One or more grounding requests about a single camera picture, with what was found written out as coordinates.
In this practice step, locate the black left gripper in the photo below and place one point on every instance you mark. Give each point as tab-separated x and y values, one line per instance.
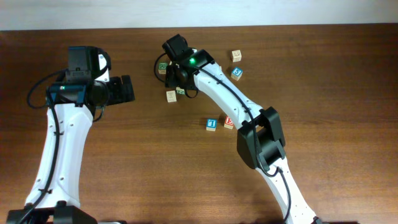
119	96

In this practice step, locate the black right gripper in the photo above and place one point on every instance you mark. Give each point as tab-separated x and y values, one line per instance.
170	78

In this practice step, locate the green N wooden block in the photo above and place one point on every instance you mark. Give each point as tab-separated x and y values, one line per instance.
180	91

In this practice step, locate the wooden block red U side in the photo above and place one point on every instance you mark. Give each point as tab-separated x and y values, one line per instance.
171	96

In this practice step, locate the blue 5 wooden block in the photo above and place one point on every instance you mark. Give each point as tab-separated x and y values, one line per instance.
236	73

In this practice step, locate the blue I wooden block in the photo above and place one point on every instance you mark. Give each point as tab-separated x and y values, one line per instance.
211	124

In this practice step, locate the red E wooden block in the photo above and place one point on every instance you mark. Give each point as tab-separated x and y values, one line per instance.
228	123

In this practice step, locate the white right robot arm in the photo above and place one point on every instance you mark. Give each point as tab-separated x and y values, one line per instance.
260	140

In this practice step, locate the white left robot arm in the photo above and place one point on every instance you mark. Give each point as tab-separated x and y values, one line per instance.
71	102

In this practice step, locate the green R wooden block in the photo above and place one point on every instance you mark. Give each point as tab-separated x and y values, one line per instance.
162	68

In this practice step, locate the plain wooden K block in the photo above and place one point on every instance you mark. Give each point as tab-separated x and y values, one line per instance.
236	56

